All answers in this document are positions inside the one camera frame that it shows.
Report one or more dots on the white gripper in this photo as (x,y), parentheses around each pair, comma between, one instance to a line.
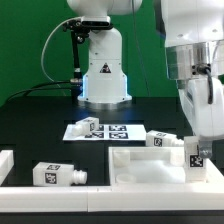
(206,120)

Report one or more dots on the white square tabletop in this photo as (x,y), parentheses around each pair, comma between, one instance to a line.
(151,165)

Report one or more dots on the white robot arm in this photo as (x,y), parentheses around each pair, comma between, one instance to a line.
(194,48)

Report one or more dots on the white U-shaped obstacle fence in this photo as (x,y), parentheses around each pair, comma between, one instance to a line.
(117,197)

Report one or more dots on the white marker sheet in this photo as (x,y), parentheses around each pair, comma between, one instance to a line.
(114,132)

